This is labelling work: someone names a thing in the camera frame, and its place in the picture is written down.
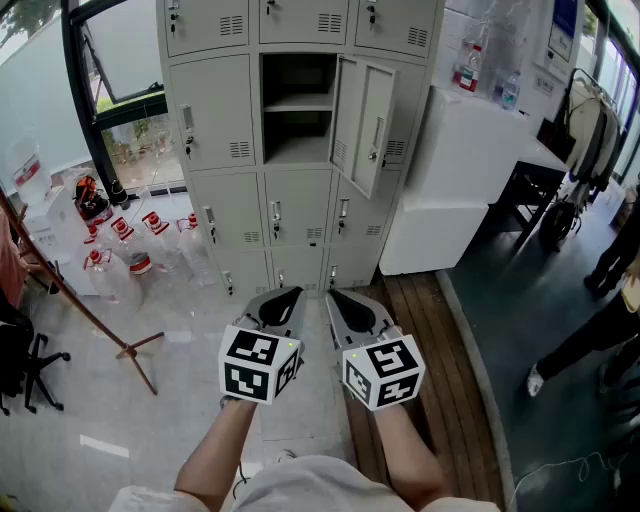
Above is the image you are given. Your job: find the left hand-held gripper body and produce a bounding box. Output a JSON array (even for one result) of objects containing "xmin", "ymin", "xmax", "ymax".
[{"xmin": 218, "ymin": 313, "xmax": 305, "ymax": 406}]

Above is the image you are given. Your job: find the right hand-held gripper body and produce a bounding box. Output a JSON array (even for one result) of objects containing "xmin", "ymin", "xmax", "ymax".
[{"xmin": 330, "ymin": 322, "xmax": 426, "ymax": 412}]

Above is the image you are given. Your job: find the grey locker door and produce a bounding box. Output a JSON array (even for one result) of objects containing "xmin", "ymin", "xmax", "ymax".
[{"xmin": 329, "ymin": 54, "xmax": 401, "ymax": 200}]

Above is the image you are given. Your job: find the grey metal locker cabinet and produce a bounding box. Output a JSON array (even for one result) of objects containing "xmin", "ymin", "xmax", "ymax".
[{"xmin": 155, "ymin": 0, "xmax": 446, "ymax": 301}]

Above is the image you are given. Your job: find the person's left forearm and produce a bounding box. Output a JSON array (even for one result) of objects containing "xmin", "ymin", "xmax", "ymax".
[{"xmin": 173, "ymin": 397, "xmax": 259, "ymax": 501}]

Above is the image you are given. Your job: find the person's right forearm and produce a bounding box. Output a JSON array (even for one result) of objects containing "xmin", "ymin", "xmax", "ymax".
[{"xmin": 368, "ymin": 402, "xmax": 449, "ymax": 501}]

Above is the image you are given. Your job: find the brown wooden plank platform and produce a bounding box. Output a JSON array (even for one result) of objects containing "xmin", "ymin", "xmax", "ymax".
[{"xmin": 344, "ymin": 272, "xmax": 506, "ymax": 512}]

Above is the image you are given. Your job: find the person's white shirt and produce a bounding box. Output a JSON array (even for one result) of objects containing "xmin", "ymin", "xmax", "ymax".
[{"xmin": 107, "ymin": 454, "xmax": 506, "ymax": 512}]

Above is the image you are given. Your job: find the black bottle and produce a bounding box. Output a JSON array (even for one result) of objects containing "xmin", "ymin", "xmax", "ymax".
[{"xmin": 109, "ymin": 178, "xmax": 132, "ymax": 211}]

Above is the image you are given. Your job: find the brown wooden coat stand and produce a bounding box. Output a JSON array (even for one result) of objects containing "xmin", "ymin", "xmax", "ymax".
[{"xmin": 0, "ymin": 189, "xmax": 166, "ymax": 396}]

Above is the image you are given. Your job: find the orange black bag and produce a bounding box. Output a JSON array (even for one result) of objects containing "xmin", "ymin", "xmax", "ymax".
[{"xmin": 73, "ymin": 174, "xmax": 114, "ymax": 221}]

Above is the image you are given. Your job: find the white water dispenser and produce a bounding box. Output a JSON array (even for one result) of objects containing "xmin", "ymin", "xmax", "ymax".
[{"xmin": 22, "ymin": 184, "xmax": 101, "ymax": 296}]

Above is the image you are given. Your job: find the black table white top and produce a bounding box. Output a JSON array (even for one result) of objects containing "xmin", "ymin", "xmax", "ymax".
[{"xmin": 487, "ymin": 134, "xmax": 571, "ymax": 251}]

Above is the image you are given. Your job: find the black office chair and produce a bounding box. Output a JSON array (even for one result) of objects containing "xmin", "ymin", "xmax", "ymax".
[{"xmin": 0, "ymin": 289, "xmax": 72, "ymax": 416}]

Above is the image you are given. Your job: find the salmon garment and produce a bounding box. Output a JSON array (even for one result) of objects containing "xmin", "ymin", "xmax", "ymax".
[{"xmin": 0, "ymin": 209, "xmax": 26, "ymax": 311}]

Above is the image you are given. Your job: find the blue label clear bottle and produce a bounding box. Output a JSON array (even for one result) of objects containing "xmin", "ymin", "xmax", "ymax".
[{"xmin": 501, "ymin": 69, "xmax": 521, "ymax": 111}]

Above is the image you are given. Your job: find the red cap clear bottle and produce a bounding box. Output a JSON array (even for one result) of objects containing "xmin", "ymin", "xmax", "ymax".
[{"xmin": 458, "ymin": 43, "xmax": 484, "ymax": 93}]

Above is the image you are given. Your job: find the dispenser water jug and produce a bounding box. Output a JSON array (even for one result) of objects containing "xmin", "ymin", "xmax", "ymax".
[{"xmin": 3, "ymin": 132, "xmax": 54, "ymax": 206}]

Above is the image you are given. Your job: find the clear plastic bag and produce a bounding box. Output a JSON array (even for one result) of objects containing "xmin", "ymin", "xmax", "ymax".
[{"xmin": 462, "ymin": 0, "xmax": 534, "ymax": 109}]

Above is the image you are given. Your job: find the white floor cable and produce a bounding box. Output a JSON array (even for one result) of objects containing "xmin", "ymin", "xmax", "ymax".
[{"xmin": 504, "ymin": 452, "xmax": 621, "ymax": 506}]

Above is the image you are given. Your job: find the black window frame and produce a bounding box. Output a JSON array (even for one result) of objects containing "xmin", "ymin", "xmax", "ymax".
[{"xmin": 59, "ymin": 0, "xmax": 186, "ymax": 191}]

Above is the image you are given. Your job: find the blue white wall poster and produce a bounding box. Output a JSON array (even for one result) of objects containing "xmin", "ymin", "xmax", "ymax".
[{"xmin": 547, "ymin": 0, "xmax": 586, "ymax": 64}]

